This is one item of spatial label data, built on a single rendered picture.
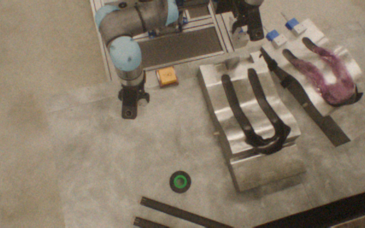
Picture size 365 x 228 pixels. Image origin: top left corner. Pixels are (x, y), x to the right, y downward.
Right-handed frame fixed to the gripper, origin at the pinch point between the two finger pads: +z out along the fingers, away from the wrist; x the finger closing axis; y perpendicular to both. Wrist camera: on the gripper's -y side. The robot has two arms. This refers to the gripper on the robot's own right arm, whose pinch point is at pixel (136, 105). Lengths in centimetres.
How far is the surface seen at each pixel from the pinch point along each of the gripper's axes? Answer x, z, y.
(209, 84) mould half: -26.5, 6.0, 12.8
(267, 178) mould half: -49, 9, -21
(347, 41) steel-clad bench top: -89, 15, 42
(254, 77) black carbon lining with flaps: -44.4, 6.8, 17.3
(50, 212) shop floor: 55, 95, -38
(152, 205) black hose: -8.4, 10.9, -33.2
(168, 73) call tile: -10.3, 11.3, 18.4
